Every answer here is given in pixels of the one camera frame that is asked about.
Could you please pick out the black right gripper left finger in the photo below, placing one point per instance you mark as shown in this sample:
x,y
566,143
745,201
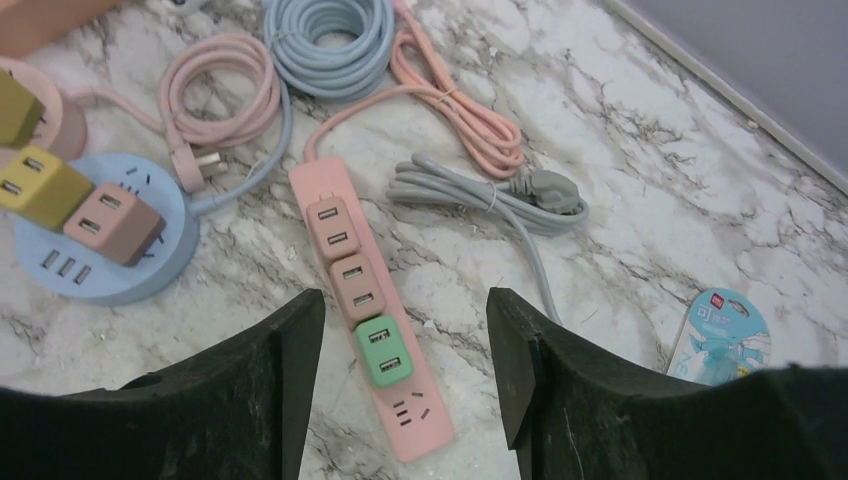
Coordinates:
x,y
237,410

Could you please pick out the orange plastic desk organizer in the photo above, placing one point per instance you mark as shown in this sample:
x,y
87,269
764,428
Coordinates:
x,y
27,25

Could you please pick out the pink round power socket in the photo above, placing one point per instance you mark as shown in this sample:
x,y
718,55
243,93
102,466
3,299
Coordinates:
x,y
63,128

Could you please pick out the pink charger cube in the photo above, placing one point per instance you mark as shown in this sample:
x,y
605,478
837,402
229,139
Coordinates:
x,y
115,223
333,232

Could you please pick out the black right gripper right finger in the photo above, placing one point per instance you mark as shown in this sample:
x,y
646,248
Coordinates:
x,y
573,410

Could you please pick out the brown-pink charger cube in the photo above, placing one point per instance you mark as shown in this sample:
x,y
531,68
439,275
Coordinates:
x,y
356,289

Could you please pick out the blue round power socket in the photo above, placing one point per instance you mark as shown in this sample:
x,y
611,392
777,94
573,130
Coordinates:
x,y
66,267

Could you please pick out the pink power strip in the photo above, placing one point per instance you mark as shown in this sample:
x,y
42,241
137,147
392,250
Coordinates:
x,y
412,411

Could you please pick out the green charger cube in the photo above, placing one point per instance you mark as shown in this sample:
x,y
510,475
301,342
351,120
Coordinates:
x,y
383,350

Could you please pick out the yellow charger cube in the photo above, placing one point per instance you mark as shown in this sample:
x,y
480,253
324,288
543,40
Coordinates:
x,y
42,188
21,112

